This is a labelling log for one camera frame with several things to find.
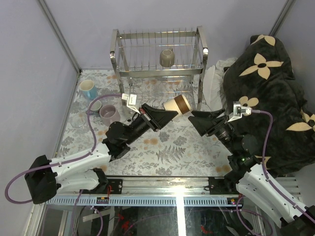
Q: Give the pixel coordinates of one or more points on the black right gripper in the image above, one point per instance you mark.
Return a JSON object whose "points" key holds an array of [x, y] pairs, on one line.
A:
{"points": [[206, 121]]}

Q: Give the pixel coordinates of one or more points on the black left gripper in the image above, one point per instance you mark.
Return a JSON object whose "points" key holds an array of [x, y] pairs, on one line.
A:
{"points": [[157, 118]]}

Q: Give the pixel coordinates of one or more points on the cream and brown mug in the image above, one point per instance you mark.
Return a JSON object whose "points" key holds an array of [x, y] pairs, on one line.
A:
{"points": [[179, 104]]}

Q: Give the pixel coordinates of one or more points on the pink ribbed mug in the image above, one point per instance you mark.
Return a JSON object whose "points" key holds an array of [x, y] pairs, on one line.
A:
{"points": [[109, 114]]}

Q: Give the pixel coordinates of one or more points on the olive grey mug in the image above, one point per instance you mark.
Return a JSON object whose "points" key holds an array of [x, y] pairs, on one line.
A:
{"points": [[167, 58]]}

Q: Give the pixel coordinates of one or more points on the grey-blue textured mug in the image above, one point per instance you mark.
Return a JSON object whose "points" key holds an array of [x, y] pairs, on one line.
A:
{"points": [[94, 108]]}

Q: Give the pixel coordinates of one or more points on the clear glass tumbler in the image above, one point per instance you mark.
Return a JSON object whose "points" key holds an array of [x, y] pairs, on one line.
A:
{"points": [[78, 121]]}

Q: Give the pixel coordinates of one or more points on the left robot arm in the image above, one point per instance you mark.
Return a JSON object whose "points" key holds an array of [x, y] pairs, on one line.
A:
{"points": [[82, 171]]}

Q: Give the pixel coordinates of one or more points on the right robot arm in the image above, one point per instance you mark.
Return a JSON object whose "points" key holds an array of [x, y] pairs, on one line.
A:
{"points": [[249, 176]]}

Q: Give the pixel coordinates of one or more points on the steel two-tier dish rack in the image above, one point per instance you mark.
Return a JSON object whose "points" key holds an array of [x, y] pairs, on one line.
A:
{"points": [[135, 59]]}

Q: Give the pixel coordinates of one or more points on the white pillow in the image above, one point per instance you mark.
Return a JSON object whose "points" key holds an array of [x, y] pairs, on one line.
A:
{"points": [[219, 87]]}

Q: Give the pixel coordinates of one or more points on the floral tablecloth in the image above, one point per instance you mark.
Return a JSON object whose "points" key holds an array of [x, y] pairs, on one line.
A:
{"points": [[176, 150]]}

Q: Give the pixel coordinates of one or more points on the black floral blanket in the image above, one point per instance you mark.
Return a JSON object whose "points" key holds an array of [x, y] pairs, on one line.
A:
{"points": [[285, 129]]}

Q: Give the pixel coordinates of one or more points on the light blue mug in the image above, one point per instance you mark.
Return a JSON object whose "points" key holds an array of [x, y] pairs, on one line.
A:
{"points": [[88, 89]]}

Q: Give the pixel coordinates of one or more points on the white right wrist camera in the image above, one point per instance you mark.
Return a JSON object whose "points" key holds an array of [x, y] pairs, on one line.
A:
{"points": [[238, 111]]}

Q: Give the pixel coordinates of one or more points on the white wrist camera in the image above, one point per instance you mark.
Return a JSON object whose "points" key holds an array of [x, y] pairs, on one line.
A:
{"points": [[130, 101], [238, 111]]}

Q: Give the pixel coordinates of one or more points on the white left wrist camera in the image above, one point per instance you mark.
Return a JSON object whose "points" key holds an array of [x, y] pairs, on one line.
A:
{"points": [[130, 101]]}

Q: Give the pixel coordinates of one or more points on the aluminium mounting rail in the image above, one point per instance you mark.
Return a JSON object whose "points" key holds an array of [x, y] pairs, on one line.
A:
{"points": [[154, 192]]}

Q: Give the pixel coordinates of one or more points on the left aluminium frame post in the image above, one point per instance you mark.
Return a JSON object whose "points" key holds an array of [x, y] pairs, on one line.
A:
{"points": [[59, 35]]}

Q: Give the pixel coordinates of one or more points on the aluminium frame post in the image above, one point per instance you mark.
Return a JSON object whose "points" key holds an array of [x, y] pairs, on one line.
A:
{"points": [[59, 35], [282, 17]]}

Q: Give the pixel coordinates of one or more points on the right aluminium frame post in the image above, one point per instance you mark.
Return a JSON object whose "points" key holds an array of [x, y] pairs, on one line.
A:
{"points": [[282, 17]]}

